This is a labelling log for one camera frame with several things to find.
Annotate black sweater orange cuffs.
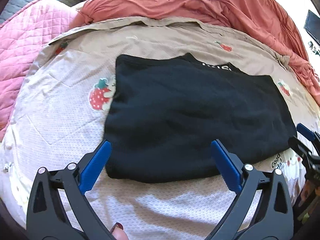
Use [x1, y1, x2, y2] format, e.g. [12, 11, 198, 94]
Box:
[104, 53, 297, 183]

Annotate left hand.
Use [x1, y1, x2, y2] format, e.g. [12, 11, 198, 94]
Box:
[110, 222, 129, 240]

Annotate black monitor screen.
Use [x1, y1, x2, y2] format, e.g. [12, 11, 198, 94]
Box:
[304, 10, 320, 45]

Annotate salmon red comforter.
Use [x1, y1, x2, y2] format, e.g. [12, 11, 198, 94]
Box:
[73, 0, 319, 100]

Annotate pink quilted pillow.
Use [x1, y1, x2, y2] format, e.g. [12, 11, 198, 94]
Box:
[1, 0, 80, 138]

